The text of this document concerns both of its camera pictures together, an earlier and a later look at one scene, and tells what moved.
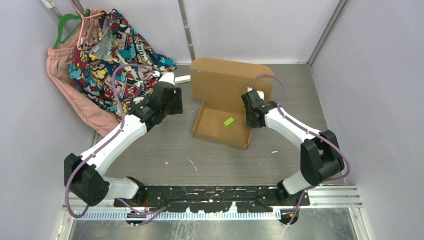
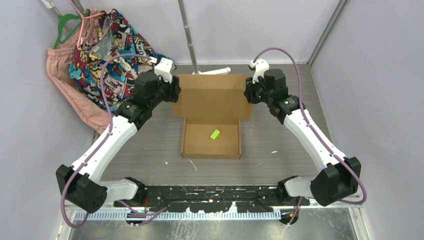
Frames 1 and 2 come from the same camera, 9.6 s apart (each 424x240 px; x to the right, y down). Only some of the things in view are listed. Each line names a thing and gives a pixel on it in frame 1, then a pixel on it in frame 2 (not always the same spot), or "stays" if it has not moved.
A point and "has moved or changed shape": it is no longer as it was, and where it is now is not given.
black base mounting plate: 215,199 stays
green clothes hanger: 63,18 stays
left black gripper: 177,108 to 173,88
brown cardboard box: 220,84 has moved or changed shape
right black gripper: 249,124 to 250,87
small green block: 229,121 to 215,133
